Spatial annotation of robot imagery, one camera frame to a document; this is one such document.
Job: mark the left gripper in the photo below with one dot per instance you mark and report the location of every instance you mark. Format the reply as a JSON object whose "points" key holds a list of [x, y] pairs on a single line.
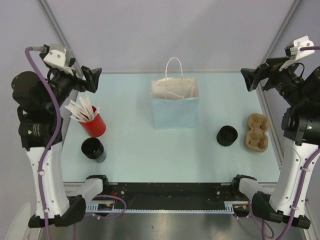
{"points": [[91, 76]]}

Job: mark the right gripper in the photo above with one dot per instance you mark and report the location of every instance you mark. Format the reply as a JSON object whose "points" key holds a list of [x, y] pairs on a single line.
{"points": [[252, 77]]}

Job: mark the light blue paper bag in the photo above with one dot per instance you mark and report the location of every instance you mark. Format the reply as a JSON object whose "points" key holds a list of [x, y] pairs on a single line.
{"points": [[175, 100]]}

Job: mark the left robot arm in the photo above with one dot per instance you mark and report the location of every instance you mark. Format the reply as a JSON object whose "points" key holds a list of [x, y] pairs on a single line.
{"points": [[40, 130]]}

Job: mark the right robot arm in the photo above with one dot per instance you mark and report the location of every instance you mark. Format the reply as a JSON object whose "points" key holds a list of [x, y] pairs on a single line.
{"points": [[301, 126]]}

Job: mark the red straw cup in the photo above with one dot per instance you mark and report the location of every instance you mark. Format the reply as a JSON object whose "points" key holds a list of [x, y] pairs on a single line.
{"points": [[96, 127]]}

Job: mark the brown cardboard cup carrier stack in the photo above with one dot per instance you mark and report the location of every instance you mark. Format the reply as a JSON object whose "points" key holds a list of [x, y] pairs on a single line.
{"points": [[256, 138]]}

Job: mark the black cup left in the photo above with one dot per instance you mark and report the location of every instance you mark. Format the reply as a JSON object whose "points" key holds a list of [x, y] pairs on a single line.
{"points": [[93, 149]]}

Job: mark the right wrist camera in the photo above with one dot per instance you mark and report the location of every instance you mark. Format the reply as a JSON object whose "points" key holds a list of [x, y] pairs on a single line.
{"points": [[293, 50]]}

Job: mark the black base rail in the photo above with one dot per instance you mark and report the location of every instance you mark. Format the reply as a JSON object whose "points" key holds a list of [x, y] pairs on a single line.
{"points": [[174, 196]]}

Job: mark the white cable duct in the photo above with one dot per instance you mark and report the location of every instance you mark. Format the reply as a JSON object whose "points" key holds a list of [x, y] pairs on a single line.
{"points": [[227, 207]]}

